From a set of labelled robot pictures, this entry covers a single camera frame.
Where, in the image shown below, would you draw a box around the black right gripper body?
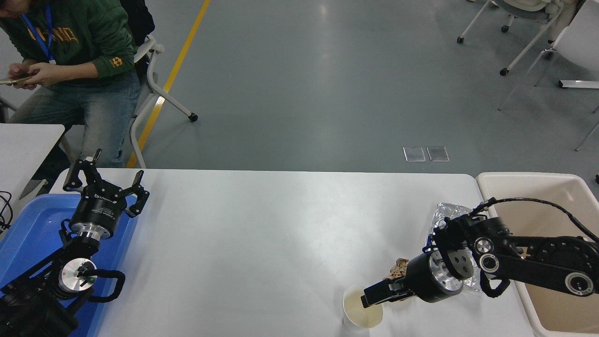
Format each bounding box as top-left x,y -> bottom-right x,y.
405,253 -> 451,304

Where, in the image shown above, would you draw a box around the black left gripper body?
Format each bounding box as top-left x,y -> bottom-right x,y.
70,182 -> 128,231

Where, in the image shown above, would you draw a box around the tan paper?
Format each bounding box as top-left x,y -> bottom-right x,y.
385,258 -> 410,281

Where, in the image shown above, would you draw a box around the white paper cup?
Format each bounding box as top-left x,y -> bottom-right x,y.
342,286 -> 384,330

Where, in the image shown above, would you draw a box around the silver foil tray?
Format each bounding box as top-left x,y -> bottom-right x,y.
424,202 -> 483,293

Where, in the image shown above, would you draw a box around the person's left hand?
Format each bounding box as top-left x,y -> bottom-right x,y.
29,62 -> 72,88

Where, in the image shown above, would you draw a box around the person's right hand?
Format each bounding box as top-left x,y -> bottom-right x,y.
7,63 -> 38,90

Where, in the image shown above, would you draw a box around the white side table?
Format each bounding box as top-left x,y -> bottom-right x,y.
0,123 -> 65,211

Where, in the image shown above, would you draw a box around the blue plastic tray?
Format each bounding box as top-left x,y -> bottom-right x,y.
0,193 -> 139,337

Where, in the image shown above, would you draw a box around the white chair on casters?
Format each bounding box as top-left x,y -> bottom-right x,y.
126,34 -> 198,169

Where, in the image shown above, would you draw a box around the person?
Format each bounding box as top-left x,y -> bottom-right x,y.
0,0 -> 142,195

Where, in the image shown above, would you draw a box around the large pale plastic bin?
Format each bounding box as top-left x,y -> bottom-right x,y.
476,172 -> 599,337

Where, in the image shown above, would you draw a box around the black bag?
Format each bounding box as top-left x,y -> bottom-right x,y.
119,0 -> 155,47

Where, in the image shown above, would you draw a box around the white chair thin legs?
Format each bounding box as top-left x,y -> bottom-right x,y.
497,0 -> 599,152

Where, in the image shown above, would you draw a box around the grey seat rolling chair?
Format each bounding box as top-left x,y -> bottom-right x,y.
457,0 -> 585,76

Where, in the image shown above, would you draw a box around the black cable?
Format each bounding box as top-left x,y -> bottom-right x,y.
0,191 -> 14,233

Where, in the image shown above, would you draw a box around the blue lanyard with badge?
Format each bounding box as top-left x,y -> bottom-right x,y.
21,4 -> 57,64

